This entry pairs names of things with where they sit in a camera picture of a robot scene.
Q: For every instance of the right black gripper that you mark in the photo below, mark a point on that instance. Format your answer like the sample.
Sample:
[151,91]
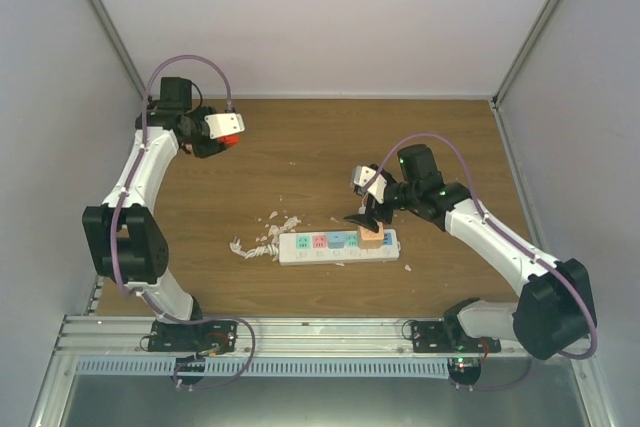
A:
[367,219]

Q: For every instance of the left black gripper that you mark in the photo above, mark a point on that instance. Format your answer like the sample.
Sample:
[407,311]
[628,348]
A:
[205,150]

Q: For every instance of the tan wooden plug adapter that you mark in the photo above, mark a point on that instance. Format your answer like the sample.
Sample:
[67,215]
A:
[368,239]

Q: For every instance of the red cube plug adapter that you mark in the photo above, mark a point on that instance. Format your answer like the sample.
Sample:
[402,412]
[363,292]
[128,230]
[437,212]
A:
[229,140]

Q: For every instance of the blue plug adapter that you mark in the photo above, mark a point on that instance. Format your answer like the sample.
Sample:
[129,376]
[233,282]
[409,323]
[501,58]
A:
[336,240]

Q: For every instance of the white power strip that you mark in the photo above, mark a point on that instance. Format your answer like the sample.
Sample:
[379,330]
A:
[310,248]

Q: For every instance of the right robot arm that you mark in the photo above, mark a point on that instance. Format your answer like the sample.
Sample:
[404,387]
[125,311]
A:
[554,313]

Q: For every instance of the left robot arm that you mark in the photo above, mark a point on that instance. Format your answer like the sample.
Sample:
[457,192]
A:
[125,242]

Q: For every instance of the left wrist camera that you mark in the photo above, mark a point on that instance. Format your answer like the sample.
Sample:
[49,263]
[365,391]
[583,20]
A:
[224,124]

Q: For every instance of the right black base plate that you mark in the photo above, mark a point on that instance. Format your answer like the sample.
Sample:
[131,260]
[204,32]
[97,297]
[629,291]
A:
[440,336]

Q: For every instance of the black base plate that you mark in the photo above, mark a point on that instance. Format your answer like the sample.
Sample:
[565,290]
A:
[202,340]
[440,336]

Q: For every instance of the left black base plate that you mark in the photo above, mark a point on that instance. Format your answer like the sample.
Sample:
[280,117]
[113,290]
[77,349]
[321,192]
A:
[202,340]

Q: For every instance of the slotted cable duct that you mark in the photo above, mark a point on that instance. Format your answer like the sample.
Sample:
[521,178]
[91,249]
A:
[277,367]

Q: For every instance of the aluminium front rail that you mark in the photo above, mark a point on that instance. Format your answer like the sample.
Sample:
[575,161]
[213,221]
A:
[275,337]

